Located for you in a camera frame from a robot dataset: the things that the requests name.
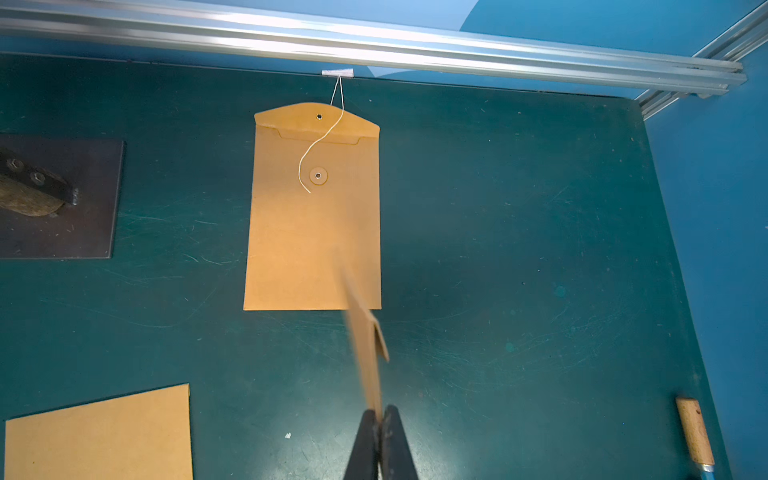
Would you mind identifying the back horizontal aluminium bar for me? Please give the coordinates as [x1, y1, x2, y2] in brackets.
[0, 0, 749, 98]

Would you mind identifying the kraft paper file bag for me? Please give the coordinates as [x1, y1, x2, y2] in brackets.
[4, 384, 193, 479]
[339, 263, 391, 421]
[243, 103, 382, 311]

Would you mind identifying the blue garden fork wooden handle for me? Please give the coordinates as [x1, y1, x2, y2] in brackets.
[675, 397, 716, 480]

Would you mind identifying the right diagonal aluminium bar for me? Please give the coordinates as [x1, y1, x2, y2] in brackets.
[636, 1, 767, 120]

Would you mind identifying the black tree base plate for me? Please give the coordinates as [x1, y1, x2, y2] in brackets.
[1, 134, 125, 260]

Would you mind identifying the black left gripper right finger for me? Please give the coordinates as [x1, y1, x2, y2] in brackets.
[380, 405, 419, 480]

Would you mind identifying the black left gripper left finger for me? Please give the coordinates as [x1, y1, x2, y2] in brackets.
[343, 410, 380, 480]

